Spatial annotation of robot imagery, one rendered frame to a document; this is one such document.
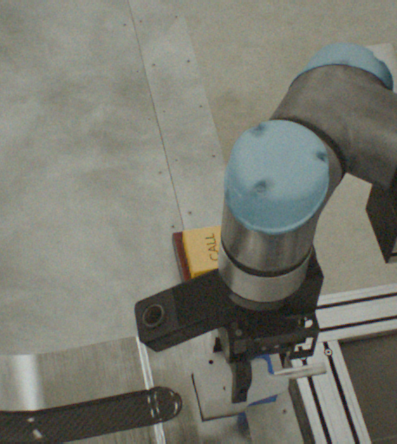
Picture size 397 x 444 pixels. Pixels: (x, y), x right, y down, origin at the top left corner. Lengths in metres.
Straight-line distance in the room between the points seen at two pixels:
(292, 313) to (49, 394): 0.29
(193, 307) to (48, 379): 0.24
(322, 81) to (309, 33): 1.81
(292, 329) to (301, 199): 0.21
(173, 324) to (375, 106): 0.26
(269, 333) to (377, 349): 1.00
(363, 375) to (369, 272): 0.41
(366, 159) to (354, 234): 1.47
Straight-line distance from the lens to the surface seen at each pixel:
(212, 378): 1.11
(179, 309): 0.99
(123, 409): 1.15
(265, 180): 0.81
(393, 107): 0.89
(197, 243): 1.30
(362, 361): 1.97
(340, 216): 2.38
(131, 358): 1.17
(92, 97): 1.49
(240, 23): 2.71
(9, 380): 1.16
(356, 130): 0.89
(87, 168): 1.41
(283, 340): 1.00
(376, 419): 1.92
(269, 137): 0.83
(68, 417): 1.15
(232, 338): 0.99
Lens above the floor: 1.92
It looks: 55 degrees down
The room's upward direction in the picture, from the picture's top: 4 degrees clockwise
